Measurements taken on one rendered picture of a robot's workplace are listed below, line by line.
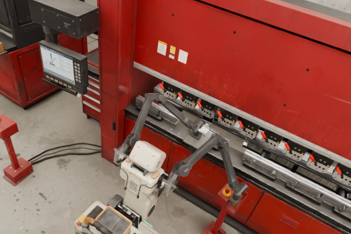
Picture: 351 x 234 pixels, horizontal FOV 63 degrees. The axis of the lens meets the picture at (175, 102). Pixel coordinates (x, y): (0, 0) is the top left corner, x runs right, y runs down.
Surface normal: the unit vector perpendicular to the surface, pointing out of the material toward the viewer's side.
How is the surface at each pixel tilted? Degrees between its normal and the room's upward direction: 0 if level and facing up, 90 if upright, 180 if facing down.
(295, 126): 90
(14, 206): 0
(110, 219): 0
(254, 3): 90
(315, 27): 90
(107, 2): 90
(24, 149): 0
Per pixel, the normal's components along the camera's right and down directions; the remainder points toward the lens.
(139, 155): -0.29, -0.17
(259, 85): -0.50, 0.49
